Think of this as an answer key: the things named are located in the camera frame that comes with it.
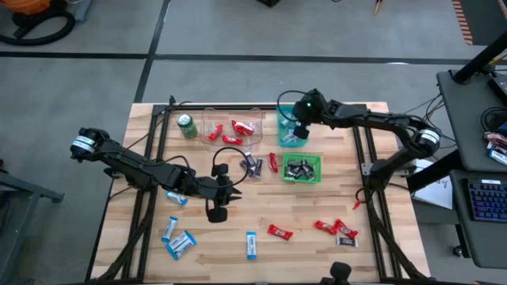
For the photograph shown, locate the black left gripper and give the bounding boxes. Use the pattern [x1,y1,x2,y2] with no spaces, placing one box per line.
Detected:
[193,163,243,224]

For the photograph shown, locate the grey desk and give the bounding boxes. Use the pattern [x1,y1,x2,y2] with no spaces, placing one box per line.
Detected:
[436,70,507,173]
[449,169,507,270]

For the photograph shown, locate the black cable bundle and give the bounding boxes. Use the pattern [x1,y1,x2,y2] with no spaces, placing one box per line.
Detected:
[93,130,166,284]
[364,189,436,284]

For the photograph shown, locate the spare red candy bar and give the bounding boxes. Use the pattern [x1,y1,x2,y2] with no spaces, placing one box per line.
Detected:
[482,131,507,150]

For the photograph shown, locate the black stand pole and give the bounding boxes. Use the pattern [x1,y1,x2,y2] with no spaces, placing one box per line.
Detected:
[451,31,507,85]

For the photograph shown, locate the black camera cable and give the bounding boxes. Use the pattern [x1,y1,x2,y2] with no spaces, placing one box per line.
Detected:
[212,146,250,187]
[276,89,308,122]

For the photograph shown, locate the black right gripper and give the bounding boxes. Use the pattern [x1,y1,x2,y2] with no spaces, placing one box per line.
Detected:
[292,89,330,140]

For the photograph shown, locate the green plastic basket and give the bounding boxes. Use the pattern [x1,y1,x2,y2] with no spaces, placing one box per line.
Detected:
[281,153,323,184]

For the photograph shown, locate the white paper sheet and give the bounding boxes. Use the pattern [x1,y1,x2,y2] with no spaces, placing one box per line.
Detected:
[411,158,454,210]

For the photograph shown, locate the black laptop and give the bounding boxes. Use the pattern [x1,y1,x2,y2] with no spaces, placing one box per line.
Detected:
[487,73,507,105]

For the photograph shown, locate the large blue white candy bar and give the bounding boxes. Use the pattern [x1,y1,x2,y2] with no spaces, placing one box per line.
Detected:
[165,230,197,261]

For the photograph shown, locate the grey metal cart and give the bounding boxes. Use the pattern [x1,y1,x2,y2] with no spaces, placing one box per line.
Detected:
[0,158,65,285]

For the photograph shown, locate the blue-lit black keyboard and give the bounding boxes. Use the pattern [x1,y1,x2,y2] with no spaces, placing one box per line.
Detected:
[467,180,507,222]

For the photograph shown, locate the clear plastic bin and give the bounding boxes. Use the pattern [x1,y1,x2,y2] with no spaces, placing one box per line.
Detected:
[199,106,265,146]

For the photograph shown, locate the black right camera cable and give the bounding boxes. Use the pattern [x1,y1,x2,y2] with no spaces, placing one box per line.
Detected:
[276,89,308,122]

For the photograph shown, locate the black vacuum hose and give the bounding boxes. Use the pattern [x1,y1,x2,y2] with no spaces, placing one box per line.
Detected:
[0,9,77,47]

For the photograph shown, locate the black floor cables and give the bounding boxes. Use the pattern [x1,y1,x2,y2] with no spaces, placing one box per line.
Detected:
[390,93,459,159]

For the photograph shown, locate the orange vacuum cleaner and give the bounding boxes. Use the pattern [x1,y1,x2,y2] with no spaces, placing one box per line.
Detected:
[0,0,52,16]

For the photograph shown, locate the green Sprite can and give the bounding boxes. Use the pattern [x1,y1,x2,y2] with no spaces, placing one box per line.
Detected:
[177,113,199,139]

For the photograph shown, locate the black left camera cable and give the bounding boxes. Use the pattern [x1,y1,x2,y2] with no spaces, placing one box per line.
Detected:
[212,146,250,187]

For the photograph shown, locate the black mat with orange stripes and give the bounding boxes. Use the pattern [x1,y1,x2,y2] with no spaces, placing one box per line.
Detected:
[451,0,507,46]

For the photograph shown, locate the grey box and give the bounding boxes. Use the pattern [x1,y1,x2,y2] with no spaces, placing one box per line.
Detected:
[72,0,95,23]

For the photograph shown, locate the spare blue white candy bar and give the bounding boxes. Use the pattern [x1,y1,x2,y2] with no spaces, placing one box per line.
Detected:
[486,148,507,165]

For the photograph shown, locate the coiled black cable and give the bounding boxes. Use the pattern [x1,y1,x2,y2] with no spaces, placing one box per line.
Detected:
[480,106,507,134]

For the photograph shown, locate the teal plastic bin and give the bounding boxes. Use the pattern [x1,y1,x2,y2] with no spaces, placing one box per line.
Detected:
[276,104,311,149]

